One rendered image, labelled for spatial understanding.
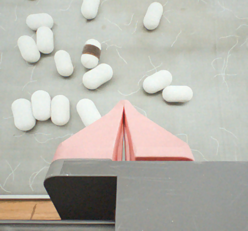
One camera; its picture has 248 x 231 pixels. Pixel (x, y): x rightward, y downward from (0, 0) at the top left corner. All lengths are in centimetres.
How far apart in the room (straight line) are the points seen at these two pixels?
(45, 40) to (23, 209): 19
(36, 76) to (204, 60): 21
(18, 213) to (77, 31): 22
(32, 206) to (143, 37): 23
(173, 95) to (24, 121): 16
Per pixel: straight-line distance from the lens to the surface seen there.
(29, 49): 24
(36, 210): 22
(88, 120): 18
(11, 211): 23
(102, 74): 19
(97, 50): 21
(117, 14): 26
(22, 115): 21
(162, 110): 20
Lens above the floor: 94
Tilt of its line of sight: 78 degrees down
